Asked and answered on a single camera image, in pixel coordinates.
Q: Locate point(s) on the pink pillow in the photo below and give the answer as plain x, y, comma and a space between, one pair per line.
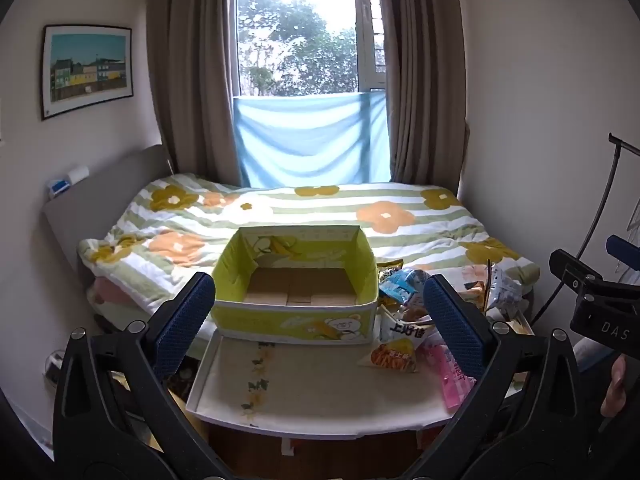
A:
110, 296

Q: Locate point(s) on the striped floral blanket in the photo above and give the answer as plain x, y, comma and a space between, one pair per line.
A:
300, 210

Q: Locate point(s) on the person's right hand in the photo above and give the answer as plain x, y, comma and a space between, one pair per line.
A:
615, 387

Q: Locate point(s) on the yellow-green cardboard box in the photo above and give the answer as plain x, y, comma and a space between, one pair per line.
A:
280, 321

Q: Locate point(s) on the small white object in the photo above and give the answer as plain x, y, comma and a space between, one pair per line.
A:
52, 367

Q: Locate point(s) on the brown curtain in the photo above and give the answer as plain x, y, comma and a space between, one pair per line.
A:
195, 70
425, 85

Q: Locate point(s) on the framed wall picture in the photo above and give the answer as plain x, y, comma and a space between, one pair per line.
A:
85, 72

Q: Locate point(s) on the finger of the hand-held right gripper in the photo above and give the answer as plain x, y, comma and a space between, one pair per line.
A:
570, 265
622, 250

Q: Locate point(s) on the light blue cloth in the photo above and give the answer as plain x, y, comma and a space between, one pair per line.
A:
310, 140

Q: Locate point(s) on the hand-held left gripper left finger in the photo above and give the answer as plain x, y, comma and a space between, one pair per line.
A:
182, 325

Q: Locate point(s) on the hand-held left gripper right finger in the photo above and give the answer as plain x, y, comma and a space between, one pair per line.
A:
455, 325

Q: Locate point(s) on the small blue box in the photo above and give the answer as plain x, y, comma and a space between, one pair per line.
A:
59, 187

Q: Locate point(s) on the grey bed headboard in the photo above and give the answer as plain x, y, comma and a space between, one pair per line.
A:
100, 200

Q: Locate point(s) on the gold orange snack packet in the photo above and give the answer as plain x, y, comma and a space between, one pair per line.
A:
474, 290

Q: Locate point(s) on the window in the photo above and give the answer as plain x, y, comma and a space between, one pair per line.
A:
295, 35

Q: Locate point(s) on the small white table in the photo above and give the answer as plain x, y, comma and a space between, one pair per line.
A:
300, 422

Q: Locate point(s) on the yellow snack packet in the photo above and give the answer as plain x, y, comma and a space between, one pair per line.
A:
387, 266

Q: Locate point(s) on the pink snack packet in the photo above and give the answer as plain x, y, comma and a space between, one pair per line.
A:
450, 381

